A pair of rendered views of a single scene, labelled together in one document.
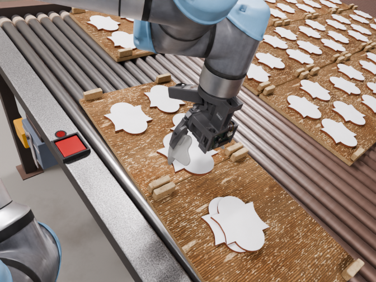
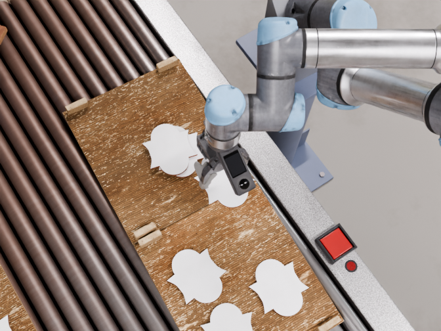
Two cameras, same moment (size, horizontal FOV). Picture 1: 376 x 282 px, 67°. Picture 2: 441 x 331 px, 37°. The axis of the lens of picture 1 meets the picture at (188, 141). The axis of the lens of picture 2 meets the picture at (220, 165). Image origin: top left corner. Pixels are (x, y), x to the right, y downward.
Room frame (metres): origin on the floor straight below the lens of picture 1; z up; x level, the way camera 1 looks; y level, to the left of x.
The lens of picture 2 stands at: (1.02, 0.11, 2.53)
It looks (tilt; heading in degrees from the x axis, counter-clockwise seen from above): 68 degrees down; 193
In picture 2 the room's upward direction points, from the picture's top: 6 degrees clockwise
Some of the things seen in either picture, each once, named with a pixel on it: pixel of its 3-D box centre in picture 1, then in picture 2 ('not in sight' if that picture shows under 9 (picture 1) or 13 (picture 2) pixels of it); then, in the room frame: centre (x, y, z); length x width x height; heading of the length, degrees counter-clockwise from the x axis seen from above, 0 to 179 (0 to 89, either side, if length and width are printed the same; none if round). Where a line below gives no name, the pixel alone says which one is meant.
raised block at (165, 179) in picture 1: (159, 184); not in sight; (0.43, 0.04, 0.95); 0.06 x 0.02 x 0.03; 138
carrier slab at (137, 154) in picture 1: (160, 126); (237, 282); (0.66, 0.09, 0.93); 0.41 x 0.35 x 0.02; 48
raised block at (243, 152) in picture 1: (239, 154); (145, 230); (0.61, -0.16, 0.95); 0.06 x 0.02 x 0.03; 138
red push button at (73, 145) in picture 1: (70, 147); (335, 243); (0.48, 0.30, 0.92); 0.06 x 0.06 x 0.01; 52
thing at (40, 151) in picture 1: (46, 141); not in sight; (0.60, 0.46, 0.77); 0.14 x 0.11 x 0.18; 52
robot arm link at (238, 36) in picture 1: (234, 35); (226, 112); (0.44, -0.02, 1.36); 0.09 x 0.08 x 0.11; 109
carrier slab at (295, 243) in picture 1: (252, 232); (157, 146); (0.38, -0.21, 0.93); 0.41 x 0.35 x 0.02; 48
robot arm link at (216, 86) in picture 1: (222, 78); (221, 131); (0.44, -0.03, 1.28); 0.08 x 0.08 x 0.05
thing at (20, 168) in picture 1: (14, 117); not in sight; (0.95, 0.88, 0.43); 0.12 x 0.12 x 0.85; 52
